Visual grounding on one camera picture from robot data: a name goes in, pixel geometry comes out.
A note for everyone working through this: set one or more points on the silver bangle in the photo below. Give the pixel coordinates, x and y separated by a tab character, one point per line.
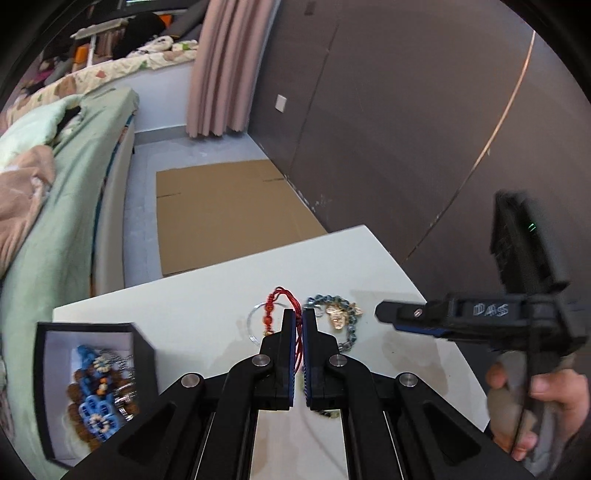
246	324

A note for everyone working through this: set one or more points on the black jewelry box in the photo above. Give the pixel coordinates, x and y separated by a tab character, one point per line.
57	369

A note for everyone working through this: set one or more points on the white wall switch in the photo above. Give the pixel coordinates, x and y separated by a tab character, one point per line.
281	103

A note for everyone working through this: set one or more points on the white folding rack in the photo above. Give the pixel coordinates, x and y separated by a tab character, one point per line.
94	37

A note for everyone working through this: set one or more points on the person's right hand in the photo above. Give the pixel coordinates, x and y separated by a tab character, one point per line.
558	390

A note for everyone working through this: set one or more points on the blue beaded flower ornament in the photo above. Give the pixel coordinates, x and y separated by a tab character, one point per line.
94	408

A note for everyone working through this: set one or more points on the grey pillow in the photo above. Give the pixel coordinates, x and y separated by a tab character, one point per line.
184	21

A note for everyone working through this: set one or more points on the flat cardboard sheet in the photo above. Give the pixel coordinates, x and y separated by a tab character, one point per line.
231	217

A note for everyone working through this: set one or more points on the dark brown wardrobe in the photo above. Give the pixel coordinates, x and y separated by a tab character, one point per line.
392	115

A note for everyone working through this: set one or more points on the cream floral bedsheet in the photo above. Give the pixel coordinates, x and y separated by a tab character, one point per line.
106	69

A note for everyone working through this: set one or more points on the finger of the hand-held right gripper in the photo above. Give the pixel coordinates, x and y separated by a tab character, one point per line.
401	316

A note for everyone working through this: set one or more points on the pink curtain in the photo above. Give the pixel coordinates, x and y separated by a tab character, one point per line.
231	69

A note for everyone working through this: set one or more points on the black cloth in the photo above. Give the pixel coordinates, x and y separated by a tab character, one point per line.
143	27

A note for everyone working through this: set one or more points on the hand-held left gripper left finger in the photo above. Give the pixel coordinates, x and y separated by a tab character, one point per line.
291	355

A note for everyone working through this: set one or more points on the bed with green sheet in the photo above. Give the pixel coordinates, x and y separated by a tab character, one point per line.
69	207

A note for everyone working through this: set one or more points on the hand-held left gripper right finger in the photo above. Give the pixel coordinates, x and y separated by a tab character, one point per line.
309	360

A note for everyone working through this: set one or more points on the panda plush toy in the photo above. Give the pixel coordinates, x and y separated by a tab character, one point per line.
152	45

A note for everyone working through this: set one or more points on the pink floral blanket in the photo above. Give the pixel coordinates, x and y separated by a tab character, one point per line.
21	194

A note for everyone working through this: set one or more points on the orange box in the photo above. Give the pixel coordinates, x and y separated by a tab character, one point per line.
81	54

